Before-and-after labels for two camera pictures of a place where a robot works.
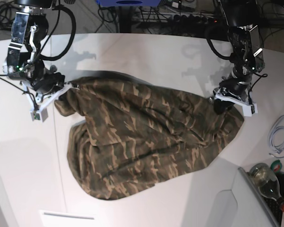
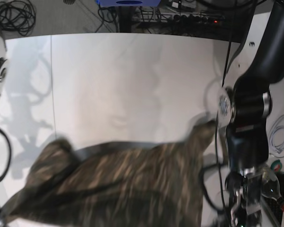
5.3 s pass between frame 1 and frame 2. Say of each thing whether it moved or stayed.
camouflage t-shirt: moved
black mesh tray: stayed
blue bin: stayed
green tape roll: stayed
